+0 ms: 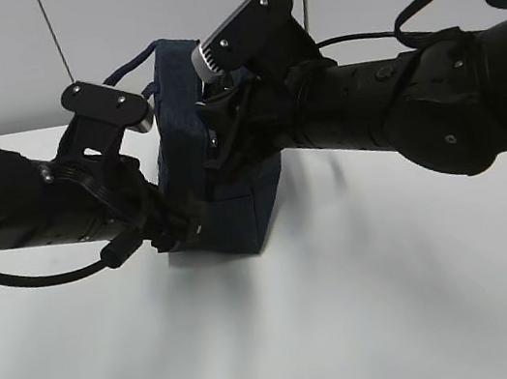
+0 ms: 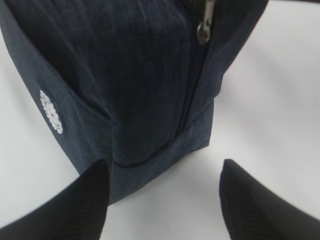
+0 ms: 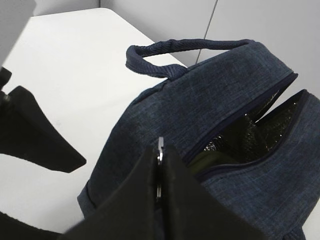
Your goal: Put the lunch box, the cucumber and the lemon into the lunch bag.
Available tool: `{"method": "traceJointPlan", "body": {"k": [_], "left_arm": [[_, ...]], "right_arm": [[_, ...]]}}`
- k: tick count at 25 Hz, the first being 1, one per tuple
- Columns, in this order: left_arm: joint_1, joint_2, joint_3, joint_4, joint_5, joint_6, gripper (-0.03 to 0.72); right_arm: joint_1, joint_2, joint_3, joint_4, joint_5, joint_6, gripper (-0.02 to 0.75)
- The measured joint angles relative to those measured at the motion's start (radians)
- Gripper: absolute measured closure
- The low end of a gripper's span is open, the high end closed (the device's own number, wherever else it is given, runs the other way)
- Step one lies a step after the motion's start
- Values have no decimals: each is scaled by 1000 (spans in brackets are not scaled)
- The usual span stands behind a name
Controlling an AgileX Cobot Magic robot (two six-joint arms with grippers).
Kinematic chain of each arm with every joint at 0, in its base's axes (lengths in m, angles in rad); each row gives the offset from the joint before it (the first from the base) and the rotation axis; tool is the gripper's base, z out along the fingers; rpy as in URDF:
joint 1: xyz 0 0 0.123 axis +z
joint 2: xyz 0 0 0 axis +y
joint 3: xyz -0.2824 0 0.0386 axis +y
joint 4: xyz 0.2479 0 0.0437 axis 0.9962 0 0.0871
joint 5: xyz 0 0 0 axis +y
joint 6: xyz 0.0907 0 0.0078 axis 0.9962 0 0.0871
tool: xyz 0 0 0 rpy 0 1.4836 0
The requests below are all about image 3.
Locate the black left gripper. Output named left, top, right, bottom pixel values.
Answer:
left=0, top=66, right=86, bottom=173

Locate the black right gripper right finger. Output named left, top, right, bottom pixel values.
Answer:
left=161, top=145, right=265, bottom=240

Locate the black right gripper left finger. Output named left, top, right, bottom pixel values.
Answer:
left=0, top=147, right=156, bottom=240

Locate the navy blue lunch bag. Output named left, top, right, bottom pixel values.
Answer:
left=77, top=39, right=320, bottom=240

